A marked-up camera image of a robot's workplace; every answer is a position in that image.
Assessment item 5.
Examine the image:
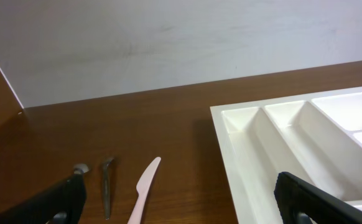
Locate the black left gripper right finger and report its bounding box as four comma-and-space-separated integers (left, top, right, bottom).
274, 172, 362, 224

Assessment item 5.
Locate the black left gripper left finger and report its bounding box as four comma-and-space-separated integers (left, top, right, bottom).
0, 174, 86, 224

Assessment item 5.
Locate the pink plastic knife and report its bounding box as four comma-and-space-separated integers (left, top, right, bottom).
128, 157, 161, 224

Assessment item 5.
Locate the small steel teaspoon left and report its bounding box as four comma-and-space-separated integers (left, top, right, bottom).
73, 164, 90, 175

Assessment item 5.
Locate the small steel teaspoon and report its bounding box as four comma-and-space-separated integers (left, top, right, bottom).
73, 164, 90, 175
102, 157, 114, 220

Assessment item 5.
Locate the small steel teaspoon right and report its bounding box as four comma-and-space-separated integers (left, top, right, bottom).
102, 157, 114, 220

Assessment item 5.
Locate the white plastic cutlery tray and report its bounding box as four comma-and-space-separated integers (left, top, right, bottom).
211, 87, 362, 223

